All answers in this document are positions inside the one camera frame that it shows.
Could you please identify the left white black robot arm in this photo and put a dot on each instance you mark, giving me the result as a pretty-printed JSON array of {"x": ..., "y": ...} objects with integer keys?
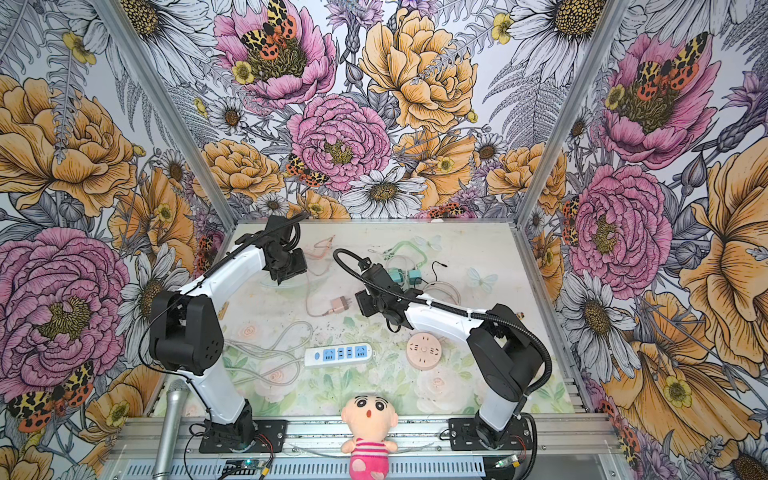
[{"x": 184, "y": 332}]

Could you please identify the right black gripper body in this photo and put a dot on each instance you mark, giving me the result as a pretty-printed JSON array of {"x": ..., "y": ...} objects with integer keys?
[{"x": 369, "y": 304}]

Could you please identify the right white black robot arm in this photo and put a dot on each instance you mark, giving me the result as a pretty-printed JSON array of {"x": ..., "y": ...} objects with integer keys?
[{"x": 512, "y": 360}]

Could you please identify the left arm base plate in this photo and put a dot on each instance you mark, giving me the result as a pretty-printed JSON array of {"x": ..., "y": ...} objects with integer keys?
[{"x": 256, "y": 436}]

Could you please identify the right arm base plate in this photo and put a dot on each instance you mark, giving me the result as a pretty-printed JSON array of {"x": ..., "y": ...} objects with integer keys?
[{"x": 471, "y": 434}]

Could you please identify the teal charger plug dark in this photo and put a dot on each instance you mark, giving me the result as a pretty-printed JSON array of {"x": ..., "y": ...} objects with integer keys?
[{"x": 397, "y": 275}]

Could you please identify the white blue power strip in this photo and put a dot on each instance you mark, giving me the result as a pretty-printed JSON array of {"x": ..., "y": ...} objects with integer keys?
[{"x": 338, "y": 355}]

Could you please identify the pink charger plug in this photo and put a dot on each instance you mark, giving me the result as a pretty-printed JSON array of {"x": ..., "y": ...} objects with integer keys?
[{"x": 339, "y": 305}]

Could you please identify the plush doll pink dress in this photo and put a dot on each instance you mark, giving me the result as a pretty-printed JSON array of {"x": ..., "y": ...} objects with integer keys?
[{"x": 370, "y": 418}]

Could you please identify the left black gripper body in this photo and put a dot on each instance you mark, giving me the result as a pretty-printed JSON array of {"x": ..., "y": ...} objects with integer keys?
[{"x": 289, "y": 264}]

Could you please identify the green circuit board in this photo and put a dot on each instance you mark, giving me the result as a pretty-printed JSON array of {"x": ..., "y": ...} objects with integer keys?
[{"x": 247, "y": 467}]

